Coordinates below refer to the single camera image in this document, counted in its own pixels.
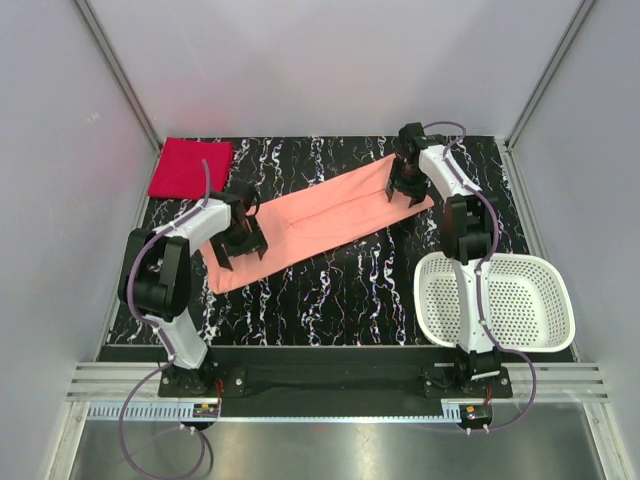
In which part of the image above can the right aluminium frame post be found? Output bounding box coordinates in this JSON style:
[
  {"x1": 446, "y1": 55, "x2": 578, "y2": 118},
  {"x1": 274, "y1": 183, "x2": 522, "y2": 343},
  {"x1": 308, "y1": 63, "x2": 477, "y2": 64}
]
[{"x1": 504, "y1": 0, "x2": 601, "y2": 154}]

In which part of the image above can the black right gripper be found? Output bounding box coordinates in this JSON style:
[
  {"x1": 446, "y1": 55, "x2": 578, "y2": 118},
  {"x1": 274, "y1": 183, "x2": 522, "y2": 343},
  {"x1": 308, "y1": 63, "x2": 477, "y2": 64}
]
[{"x1": 384, "y1": 158, "x2": 428, "y2": 207}]

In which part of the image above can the aluminium frame post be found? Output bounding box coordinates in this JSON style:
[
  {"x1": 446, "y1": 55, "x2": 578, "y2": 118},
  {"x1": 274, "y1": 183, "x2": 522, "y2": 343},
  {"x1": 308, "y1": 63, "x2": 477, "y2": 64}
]
[
  {"x1": 70, "y1": 0, "x2": 163, "y2": 156},
  {"x1": 504, "y1": 0, "x2": 601, "y2": 154}
]

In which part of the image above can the white slotted cable duct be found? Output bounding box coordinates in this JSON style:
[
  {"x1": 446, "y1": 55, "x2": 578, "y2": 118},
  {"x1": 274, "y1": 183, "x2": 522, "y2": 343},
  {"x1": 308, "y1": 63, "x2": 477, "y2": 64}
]
[{"x1": 88, "y1": 401, "x2": 461, "y2": 424}]

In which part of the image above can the white perforated plastic basket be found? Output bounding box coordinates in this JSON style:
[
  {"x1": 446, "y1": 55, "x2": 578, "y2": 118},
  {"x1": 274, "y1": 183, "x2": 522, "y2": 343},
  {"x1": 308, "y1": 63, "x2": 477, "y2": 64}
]
[{"x1": 413, "y1": 252, "x2": 575, "y2": 354}]

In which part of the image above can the folded red t shirt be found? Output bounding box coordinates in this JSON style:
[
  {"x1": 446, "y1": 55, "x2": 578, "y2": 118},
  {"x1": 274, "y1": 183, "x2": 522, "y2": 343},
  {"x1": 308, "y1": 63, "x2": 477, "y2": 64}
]
[{"x1": 147, "y1": 137, "x2": 234, "y2": 200}]

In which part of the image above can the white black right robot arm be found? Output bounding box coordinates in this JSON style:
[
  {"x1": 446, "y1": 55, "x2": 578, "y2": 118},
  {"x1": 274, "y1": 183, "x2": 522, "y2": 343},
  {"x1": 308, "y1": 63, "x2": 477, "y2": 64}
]
[{"x1": 200, "y1": 136, "x2": 500, "y2": 397}]

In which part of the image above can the salmon pink t shirt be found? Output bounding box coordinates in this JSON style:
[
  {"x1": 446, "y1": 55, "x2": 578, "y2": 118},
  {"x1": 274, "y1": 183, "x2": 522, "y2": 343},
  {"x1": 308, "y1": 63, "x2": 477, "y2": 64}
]
[{"x1": 200, "y1": 155, "x2": 434, "y2": 294}]

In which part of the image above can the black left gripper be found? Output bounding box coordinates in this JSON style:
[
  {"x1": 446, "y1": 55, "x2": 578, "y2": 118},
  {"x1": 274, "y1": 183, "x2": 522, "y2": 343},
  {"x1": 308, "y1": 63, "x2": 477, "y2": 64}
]
[{"x1": 210, "y1": 215, "x2": 266, "y2": 270}]

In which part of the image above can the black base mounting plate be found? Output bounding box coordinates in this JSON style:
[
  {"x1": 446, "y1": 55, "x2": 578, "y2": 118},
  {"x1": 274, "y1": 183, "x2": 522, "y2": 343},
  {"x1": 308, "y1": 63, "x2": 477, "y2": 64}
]
[{"x1": 158, "y1": 346, "x2": 513, "y2": 413}]

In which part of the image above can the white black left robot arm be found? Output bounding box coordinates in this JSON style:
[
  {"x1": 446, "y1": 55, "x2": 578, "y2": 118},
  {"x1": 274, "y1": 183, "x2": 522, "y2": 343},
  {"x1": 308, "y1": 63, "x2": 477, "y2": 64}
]
[{"x1": 118, "y1": 193, "x2": 268, "y2": 396}]

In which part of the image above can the left aluminium frame post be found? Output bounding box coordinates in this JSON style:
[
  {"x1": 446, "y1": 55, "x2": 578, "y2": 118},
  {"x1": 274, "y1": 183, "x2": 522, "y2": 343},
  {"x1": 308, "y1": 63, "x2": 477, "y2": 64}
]
[{"x1": 70, "y1": 0, "x2": 163, "y2": 156}]

